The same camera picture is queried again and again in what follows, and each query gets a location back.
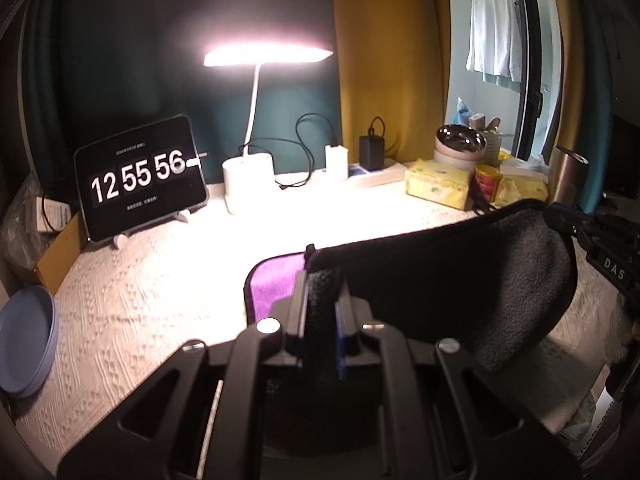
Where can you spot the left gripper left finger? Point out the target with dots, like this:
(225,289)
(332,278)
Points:
(291,313)

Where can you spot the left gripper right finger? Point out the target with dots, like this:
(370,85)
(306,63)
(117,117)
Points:
(350,351)

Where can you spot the purple black-edged towel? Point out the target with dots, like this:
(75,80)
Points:
(498,283)

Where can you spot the metallic tumbler cup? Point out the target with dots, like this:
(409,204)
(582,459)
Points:
(567,176)

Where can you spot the yellow wipes pack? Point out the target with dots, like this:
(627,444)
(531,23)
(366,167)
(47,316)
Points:
(515,187)

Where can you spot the red yellow can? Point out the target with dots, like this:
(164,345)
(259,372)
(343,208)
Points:
(487,179)

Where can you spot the yellow tissue box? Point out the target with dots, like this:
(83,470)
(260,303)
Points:
(438,183)

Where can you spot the white charger plug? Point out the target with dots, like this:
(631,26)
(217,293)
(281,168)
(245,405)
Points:
(336,162)

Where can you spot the white textured tablecloth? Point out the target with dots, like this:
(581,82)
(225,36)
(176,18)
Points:
(123,311)

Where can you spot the black power adapter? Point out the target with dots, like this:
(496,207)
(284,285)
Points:
(371,152)

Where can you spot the stacked bowls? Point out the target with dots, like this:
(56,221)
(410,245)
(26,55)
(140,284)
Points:
(459,146)

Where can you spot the white tablet stand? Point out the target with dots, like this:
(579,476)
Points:
(120,240)

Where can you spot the tablet showing clock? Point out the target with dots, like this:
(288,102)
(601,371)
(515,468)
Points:
(138,177)

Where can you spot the white hanging shirt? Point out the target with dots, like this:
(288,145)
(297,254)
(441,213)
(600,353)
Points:
(495,46)

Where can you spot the cardboard box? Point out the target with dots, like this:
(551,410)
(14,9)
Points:
(55,263)

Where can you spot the blue plastic plate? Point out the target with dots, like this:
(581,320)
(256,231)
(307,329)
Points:
(29,335)

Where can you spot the yellow curtain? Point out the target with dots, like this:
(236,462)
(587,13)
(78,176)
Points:
(394,61)

